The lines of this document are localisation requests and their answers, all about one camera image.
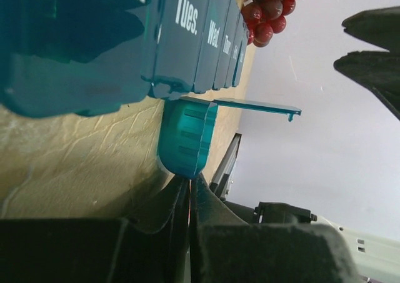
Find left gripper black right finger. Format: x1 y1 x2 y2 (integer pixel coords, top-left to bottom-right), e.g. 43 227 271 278
190 176 362 282

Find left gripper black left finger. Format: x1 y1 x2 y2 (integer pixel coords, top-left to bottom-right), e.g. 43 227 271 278
1 176 190 282

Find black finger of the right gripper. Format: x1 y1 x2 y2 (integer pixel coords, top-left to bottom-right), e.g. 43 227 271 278
342 6 400 53
333 51 399 118

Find detached teal pill compartment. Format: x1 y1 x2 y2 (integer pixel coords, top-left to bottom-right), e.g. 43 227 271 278
157 97 302 179

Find teal weekly pill organizer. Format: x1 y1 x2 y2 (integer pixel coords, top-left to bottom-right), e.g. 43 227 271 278
1 0 249 118

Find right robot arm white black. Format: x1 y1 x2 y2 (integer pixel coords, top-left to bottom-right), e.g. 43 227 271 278
221 7 399 282

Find red grapes on table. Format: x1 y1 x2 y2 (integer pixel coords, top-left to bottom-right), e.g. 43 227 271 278
241 0 297 48

